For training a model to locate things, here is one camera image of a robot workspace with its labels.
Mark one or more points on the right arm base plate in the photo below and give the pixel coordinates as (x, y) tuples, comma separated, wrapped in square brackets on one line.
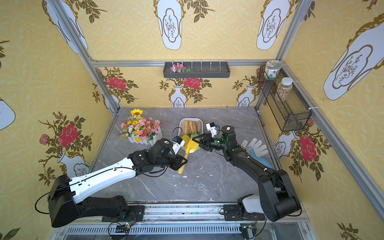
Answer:
[(239, 213)]

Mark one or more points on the yellow handle tool front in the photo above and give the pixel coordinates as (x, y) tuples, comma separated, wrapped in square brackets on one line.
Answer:
[(189, 148)]

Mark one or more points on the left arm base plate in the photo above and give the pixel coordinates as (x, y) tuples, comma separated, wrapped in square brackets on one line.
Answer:
[(132, 213)]

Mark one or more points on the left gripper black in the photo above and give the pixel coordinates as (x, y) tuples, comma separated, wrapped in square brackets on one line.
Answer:
[(175, 160)]

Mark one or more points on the patterned lid jar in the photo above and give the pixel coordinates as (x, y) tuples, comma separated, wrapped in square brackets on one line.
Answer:
[(272, 69)]

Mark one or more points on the white storage box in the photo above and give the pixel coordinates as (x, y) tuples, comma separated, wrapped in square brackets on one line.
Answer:
[(181, 129)]

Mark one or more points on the white work glove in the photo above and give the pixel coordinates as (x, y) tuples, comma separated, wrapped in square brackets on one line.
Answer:
[(255, 148)]

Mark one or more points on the blue metal shovel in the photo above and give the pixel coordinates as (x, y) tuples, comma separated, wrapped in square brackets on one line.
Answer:
[(199, 128)]

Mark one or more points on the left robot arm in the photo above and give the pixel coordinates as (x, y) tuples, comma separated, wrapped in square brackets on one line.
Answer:
[(72, 198)]

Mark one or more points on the light blue dustpan scoop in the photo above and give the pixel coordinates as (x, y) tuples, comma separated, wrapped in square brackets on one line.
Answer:
[(259, 159)]

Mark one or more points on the pink flowers in tray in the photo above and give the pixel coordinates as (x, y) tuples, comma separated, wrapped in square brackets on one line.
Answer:
[(179, 68)]

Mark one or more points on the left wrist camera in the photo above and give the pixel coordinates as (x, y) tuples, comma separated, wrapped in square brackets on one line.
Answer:
[(178, 142)]

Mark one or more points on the artificial flower basket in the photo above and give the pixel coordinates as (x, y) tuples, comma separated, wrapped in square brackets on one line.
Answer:
[(140, 130)]

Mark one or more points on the purple shovel pink handle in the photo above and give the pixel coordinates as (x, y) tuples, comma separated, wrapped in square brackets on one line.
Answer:
[(194, 126)]

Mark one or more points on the left circuit board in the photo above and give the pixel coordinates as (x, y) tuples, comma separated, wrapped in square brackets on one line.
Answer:
[(124, 228)]

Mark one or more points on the black wire basket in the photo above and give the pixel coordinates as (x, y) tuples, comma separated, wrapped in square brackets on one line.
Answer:
[(290, 110)]

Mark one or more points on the grey wall shelf tray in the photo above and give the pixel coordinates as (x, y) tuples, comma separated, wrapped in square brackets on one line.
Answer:
[(200, 69)]

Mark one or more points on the right circuit board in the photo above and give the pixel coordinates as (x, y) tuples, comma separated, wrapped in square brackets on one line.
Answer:
[(248, 231)]

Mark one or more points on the clear white-lid jar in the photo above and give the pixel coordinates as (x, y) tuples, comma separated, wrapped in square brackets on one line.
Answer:
[(284, 88)]

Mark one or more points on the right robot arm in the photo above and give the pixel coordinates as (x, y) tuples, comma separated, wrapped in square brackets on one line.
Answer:
[(278, 198)]

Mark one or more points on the yellow shovel pile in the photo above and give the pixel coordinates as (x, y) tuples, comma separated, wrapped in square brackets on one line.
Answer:
[(186, 139)]

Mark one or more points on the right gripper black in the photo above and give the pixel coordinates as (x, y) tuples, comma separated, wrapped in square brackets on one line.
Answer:
[(205, 142)]

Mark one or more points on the circuit board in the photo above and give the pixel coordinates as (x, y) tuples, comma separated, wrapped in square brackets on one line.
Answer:
[(124, 228), (248, 231)]

